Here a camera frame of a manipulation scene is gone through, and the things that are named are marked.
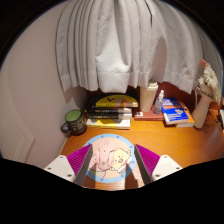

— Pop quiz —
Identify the black and yellow cover book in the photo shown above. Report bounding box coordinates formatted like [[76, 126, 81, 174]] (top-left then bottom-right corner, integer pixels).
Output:
[[88, 94, 139, 109]]

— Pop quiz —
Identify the yellow and white thick book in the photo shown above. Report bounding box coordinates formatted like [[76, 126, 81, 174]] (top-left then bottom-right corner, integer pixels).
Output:
[[86, 117, 132, 131]]

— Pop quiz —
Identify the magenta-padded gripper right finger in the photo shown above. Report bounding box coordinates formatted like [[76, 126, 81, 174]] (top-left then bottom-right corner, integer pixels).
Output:
[[134, 143, 184, 186]]

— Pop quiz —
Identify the round cartoon-print mouse pad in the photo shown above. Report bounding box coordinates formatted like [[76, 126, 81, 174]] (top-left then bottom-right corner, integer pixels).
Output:
[[80, 133, 137, 184]]

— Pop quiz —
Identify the black spine book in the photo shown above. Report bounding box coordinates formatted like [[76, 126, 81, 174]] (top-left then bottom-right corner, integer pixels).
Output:
[[86, 112, 133, 121], [85, 106, 133, 115]]

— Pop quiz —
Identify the blue-cover book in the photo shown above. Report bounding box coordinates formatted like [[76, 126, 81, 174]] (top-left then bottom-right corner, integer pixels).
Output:
[[161, 97, 190, 126]]

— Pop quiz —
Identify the dark green mug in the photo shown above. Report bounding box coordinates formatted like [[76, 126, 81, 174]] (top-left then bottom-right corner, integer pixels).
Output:
[[60, 109, 88, 137]]

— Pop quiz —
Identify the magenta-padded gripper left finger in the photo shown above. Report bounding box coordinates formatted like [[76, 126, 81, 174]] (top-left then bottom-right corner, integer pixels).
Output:
[[43, 143, 94, 187]]

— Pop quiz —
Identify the small clear spray bottle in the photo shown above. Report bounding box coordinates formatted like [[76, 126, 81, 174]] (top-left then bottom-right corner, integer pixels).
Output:
[[152, 89, 165, 116]]

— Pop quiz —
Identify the pink computer mouse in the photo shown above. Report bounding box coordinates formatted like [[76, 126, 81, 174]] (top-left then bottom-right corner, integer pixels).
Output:
[[88, 139, 117, 180]]

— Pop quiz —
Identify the thin red notebook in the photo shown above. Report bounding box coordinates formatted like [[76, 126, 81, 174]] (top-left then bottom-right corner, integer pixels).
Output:
[[133, 109, 165, 122]]

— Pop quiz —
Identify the white flower bouquet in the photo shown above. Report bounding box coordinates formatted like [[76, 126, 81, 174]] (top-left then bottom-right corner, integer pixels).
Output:
[[197, 59, 222, 104]]

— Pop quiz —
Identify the white tumbler bottle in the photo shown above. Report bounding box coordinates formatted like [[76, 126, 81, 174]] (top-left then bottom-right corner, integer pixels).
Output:
[[139, 79, 159, 113]]

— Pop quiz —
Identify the white curtain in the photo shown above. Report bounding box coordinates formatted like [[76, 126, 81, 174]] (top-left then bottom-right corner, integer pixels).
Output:
[[55, 0, 214, 95]]

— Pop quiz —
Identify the white ceramic vase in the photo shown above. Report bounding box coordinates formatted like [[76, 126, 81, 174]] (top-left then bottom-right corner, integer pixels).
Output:
[[191, 93, 214, 130]]

